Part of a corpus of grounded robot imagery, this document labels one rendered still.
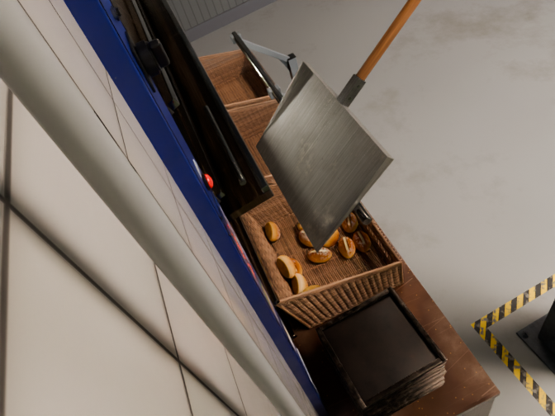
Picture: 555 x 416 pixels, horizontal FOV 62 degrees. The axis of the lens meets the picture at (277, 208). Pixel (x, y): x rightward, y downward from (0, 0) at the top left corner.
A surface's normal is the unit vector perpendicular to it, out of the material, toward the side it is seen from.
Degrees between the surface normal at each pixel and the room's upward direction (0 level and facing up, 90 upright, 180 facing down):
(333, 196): 41
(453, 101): 0
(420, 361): 0
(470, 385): 0
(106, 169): 90
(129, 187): 90
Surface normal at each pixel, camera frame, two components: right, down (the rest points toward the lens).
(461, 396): -0.24, -0.62
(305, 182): -0.77, -0.18
